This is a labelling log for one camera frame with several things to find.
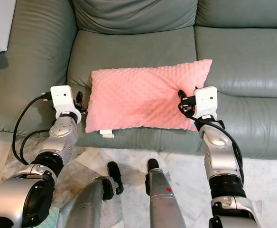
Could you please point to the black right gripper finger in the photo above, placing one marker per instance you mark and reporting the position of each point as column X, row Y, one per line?
column 183, row 95

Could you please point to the pink dotted pillow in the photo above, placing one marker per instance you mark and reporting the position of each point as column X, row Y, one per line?
column 143, row 99

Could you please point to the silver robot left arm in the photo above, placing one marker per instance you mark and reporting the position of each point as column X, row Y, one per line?
column 67, row 135

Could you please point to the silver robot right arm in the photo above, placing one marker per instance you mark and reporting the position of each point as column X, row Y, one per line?
column 219, row 152

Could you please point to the grey-green leather sofa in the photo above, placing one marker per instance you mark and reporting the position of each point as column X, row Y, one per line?
column 133, row 47

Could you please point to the grey-green sofa back cushion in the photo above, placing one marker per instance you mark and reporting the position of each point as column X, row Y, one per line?
column 133, row 14
column 243, row 12

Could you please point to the silver robot right leg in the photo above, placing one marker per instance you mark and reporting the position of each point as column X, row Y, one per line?
column 164, row 204

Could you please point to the silver robot leg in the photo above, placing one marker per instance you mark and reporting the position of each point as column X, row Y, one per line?
column 164, row 204
column 86, row 204

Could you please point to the silver robot left leg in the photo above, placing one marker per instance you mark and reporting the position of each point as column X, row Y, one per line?
column 86, row 204

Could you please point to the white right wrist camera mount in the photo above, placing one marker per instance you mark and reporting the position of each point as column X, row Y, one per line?
column 206, row 102

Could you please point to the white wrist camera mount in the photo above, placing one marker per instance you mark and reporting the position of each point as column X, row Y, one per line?
column 206, row 102
column 61, row 97

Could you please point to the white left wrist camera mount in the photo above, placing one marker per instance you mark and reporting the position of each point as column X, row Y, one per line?
column 61, row 97

